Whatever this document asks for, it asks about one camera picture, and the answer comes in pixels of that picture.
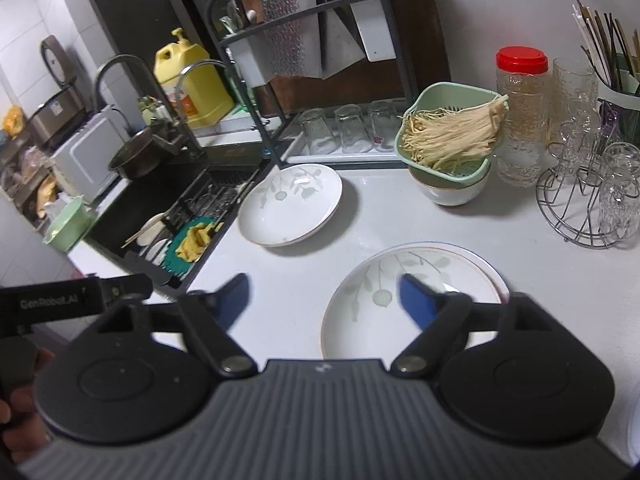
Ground yellow detergent bottle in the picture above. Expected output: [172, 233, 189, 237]
[153, 28, 235, 129]

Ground green utensil holder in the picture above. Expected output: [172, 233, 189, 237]
[597, 79, 640, 147]

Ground tall textured glass tumbler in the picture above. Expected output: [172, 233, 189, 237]
[551, 57, 599, 147]

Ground person's left hand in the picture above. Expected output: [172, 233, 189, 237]
[0, 347, 54, 465]

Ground white bowl with brown rim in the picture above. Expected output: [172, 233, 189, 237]
[408, 164, 491, 207]

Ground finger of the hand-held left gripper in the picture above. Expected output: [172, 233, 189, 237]
[97, 273, 154, 311]

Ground wire cup rack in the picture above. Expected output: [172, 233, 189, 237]
[535, 139, 637, 250]

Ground textured steel cutting board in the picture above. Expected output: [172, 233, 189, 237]
[257, 0, 322, 79]

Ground chrome faucet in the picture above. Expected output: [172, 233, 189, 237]
[172, 58, 231, 157]

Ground leaf pattern white plate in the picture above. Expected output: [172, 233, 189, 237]
[320, 242, 511, 361]
[237, 163, 344, 247]

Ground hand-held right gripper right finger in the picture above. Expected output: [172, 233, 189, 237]
[390, 274, 553, 379]

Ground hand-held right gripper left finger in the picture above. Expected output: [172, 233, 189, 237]
[95, 274, 258, 379]

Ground textured glass cup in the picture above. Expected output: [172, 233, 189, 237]
[597, 142, 640, 239]
[556, 101, 602, 177]

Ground enoki mushrooms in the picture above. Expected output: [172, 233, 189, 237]
[399, 94, 510, 171]

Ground glass jar with red lid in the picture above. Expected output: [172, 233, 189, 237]
[495, 46, 551, 189]

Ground grey gooseneck faucet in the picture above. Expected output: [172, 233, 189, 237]
[93, 54, 157, 127]

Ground bundle of chopsticks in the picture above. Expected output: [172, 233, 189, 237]
[572, 0, 640, 95]

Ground yellow dish cloth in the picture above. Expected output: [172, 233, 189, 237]
[174, 219, 224, 264]

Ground row of clear glasses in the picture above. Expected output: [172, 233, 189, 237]
[284, 109, 417, 170]

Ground dark cooking pot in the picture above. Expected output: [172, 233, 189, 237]
[108, 124, 177, 181]

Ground green colander basket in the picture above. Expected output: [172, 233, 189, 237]
[394, 82, 509, 189]

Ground wooden cutting board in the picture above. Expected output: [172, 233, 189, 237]
[270, 0, 452, 117]

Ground black dish rack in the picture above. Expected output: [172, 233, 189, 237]
[203, 0, 422, 172]

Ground white box appliance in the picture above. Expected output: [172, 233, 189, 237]
[49, 107, 134, 204]

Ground clear drinking glass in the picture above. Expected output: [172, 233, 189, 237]
[369, 100, 402, 151]
[334, 103, 374, 154]
[298, 108, 335, 156]

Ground white rack caddy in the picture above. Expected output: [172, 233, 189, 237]
[347, 0, 384, 62]
[224, 30, 282, 89]

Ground black sink drain rack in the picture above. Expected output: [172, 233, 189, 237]
[124, 167, 252, 287]

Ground grey rice cooker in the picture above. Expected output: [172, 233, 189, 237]
[27, 35, 82, 152]

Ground black kitchen sink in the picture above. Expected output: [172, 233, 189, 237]
[84, 139, 297, 292]

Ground green plastic basin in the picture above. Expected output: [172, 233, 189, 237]
[42, 195, 97, 254]

